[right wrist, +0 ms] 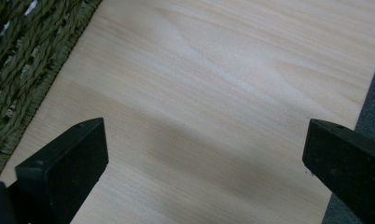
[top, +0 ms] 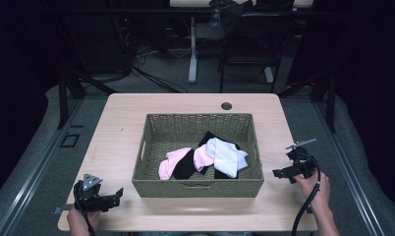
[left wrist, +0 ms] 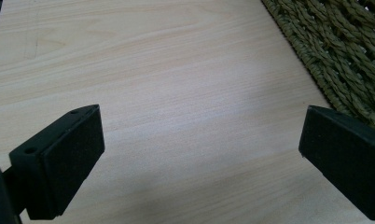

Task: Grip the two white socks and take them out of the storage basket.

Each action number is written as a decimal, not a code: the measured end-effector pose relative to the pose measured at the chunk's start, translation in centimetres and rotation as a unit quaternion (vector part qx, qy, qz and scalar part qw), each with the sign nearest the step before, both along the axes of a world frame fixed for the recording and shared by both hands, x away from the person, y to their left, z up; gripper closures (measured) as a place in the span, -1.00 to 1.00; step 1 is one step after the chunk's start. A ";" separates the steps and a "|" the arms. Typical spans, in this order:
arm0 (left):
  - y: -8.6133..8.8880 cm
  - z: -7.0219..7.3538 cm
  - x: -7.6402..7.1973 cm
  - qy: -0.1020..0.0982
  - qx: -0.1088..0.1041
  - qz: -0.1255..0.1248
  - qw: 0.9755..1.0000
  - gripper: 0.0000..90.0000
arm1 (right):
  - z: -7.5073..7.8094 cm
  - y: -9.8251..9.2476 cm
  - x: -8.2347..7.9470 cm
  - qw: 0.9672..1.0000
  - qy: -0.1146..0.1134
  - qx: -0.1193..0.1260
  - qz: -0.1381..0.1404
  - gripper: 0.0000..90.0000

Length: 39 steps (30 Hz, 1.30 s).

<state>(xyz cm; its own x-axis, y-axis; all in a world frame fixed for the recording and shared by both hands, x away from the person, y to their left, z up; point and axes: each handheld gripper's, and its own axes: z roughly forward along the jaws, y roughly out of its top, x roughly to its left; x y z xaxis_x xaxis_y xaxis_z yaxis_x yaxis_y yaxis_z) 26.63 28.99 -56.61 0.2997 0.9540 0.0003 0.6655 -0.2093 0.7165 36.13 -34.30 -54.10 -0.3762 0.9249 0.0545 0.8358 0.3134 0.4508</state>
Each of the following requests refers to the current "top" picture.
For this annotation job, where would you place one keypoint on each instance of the white desk leg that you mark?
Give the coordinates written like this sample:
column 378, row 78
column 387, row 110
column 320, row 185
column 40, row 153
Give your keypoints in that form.
column 268, row 74
column 193, row 55

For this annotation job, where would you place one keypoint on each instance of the person's right hand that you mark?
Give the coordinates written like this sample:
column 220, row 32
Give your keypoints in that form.
column 313, row 191

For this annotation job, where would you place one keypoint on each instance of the person's left hand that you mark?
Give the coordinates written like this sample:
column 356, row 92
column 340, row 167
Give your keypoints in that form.
column 82, row 221

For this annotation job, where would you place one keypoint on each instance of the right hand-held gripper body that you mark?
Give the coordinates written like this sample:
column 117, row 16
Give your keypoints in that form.
column 302, row 162

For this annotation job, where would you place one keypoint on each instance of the grey metal floor rail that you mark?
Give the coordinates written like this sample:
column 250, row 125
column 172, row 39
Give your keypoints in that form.
column 346, row 170
column 31, row 177

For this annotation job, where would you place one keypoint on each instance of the dark cloth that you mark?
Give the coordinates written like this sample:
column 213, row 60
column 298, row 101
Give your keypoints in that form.
column 226, row 14

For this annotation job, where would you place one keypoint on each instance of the green woven basket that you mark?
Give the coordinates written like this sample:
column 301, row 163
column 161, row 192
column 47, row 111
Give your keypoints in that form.
column 159, row 131

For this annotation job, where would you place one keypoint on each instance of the pink sock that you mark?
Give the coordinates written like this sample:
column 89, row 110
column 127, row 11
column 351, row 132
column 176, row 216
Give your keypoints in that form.
column 202, row 159
column 172, row 162

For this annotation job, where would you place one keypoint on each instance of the black metal stand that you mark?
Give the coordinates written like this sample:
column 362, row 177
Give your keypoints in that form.
column 331, row 101
column 64, row 98

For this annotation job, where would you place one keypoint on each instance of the white sock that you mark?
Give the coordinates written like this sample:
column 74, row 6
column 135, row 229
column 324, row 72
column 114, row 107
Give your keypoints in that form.
column 226, row 157

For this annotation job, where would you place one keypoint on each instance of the black sock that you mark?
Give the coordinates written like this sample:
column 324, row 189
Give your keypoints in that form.
column 185, row 167
column 209, row 137

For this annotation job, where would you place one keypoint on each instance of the black chair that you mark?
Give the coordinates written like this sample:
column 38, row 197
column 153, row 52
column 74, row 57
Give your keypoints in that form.
column 251, row 39

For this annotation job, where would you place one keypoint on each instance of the light desk top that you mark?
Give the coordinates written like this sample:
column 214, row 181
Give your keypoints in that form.
column 189, row 3

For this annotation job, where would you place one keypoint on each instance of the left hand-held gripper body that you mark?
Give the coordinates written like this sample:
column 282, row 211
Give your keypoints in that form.
column 87, row 196

